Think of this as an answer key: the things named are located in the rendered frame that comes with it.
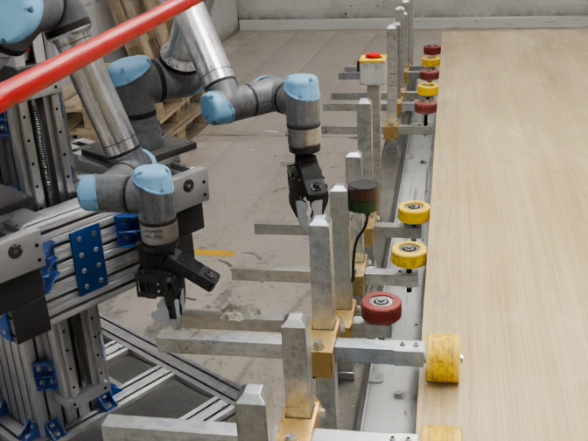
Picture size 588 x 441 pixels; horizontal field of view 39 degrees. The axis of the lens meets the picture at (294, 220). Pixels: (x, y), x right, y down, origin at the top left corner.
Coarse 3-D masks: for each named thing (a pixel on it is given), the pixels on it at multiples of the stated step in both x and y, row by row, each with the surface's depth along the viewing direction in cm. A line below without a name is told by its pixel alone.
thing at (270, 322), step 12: (192, 312) 172; (204, 312) 172; (216, 312) 172; (264, 312) 171; (192, 324) 172; (204, 324) 171; (216, 324) 171; (228, 324) 170; (240, 324) 170; (252, 324) 169; (264, 324) 169; (276, 324) 168; (360, 324) 165; (372, 324) 164; (360, 336) 166; (372, 336) 165; (384, 336) 165
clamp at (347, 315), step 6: (354, 300) 172; (354, 306) 169; (336, 312) 167; (342, 312) 167; (348, 312) 167; (354, 312) 169; (348, 318) 165; (348, 324) 163; (348, 330) 162; (342, 336) 163; (348, 336) 162
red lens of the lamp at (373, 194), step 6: (348, 186) 159; (378, 186) 158; (348, 192) 159; (354, 192) 157; (360, 192) 156; (366, 192) 156; (372, 192) 157; (378, 192) 158; (354, 198) 157; (360, 198) 157; (366, 198) 157; (372, 198) 157
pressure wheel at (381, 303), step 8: (368, 296) 165; (376, 296) 166; (384, 296) 166; (392, 296) 165; (368, 304) 162; (376, 304) 162; (384, 304) 163; (392, 304) 162; (400, 304) 162; (368, 312) 161; (376, 312) 160; (384, 312) 160; (392, 312) 161; (400, 312) 163; (368, 320) 162; (376, 320) 161; (384, 320) 161; (392, 320) 161
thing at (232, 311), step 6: (228, 306) 171; (234, 306) 171; (240, 306) 170; (246, 306) 172; (252, 306) 172; (228, 312) 171; (234, 312) 170; (240, 312) 169; (246, 312) 169; (252, 312) 170; (258, 312) 170; (222, 318) 169; (228, 318) 168; (234, 318) 168; (240, 318) 168
